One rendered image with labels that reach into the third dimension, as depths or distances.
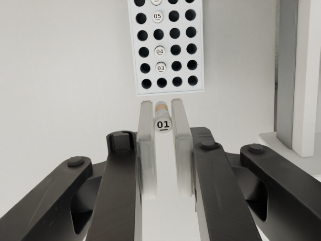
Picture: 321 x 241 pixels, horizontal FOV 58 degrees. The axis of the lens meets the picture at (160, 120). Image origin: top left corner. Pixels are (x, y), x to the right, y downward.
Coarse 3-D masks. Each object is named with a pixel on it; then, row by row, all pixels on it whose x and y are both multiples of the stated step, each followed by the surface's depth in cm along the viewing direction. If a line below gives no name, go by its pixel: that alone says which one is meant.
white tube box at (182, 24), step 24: (144, 0) 36; (168, 0) 36; (192, 0) 36; (144, 24) 33; (168, 24) 34; (192, 24) 34; (144, 48) 37; (168, 48) 34; (192, 48) 37; (144, 72) 36; (168, 72) 35; (192, 72) 35
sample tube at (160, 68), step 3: (159, 63) 34; (162, 63) 34; (156, 66) 34; (159, 66) 34; (162, 66) 34; (165, 66) 34; (156, 69) 34; (159, 69) 34; (162, 69) 34; (165, 69) 34; (159, 72) 34; (162, 72) 34
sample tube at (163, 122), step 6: (162, 102) 22; (156, 108) 21; (162, 108) 21; (156, 114) 20; (162, 114) 19; (168, 114) 19; (156, 120) 19; (162, 120) 19; (168, 120) 19; (156, 126) 19; (162, 126) 19; (168, 126) 19; (162, 132) 19
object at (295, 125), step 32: (288, 0) 27; (320, 0) 24; (288, 32) 28; (320, 32) 24; (288, 64) 28; (320, 64) 31; (288, 96) 29; (320, 96) 32; (288, 128) 30; (320, 128) 33
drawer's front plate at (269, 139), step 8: (264, 136) 34; (272, 136) 34; (320, 136) 32; (264, 144) 32; (272, 144) 32; (280, 144) 31; (320, 144) 30; (280, 152) 30; (288, 152) 29; (320, 152) 29; (296, 160) 28; (304, 160) 27; (312, 160) 27; (320, 160) 27; (304, 168) 26; (312, 168) 26; (320, 168) 26; (320, 176) 25
